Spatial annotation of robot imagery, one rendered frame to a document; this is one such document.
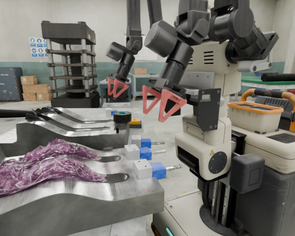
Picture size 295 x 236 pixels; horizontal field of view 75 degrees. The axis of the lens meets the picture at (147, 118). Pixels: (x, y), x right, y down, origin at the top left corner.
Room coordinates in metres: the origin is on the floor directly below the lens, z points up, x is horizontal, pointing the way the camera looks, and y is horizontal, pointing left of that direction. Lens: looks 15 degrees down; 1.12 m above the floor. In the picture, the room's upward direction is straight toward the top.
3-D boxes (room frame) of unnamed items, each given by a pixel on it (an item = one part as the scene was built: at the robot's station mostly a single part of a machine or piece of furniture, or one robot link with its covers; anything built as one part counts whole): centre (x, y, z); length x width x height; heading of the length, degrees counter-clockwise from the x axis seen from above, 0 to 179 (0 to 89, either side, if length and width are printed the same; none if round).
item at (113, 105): (4.03, 0.64, 0.28); 0.61 x 0.41 x 0.15; 95
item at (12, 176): (0.42, 0.24, 0.90); 0.26 x 0.18 x 0.08; 109
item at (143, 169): (0.46, -0.03, 0.86); 0.13 x 0.05 x 0.05; 109
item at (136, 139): (0.71, 0.00, 0.83); 0.13 x 0.05 x 0.05; 93
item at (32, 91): (6.64, 3.78, 0.42); 0.86 x 0.33 x 0.83; 95
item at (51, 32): (5.19, 1.85, 1.03); 1.54 x 0.94 x 2.06; 5
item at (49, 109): (0.76, 0.32, 0.92); 0.35 x 0.16 x 0.09; 92
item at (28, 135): (0.77, 0.34, 0.87); 0.50 x 0.26 x 0.14; 92
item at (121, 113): (0.83, 0.11, 0.91); 0.08 x 0.08 x 0.04
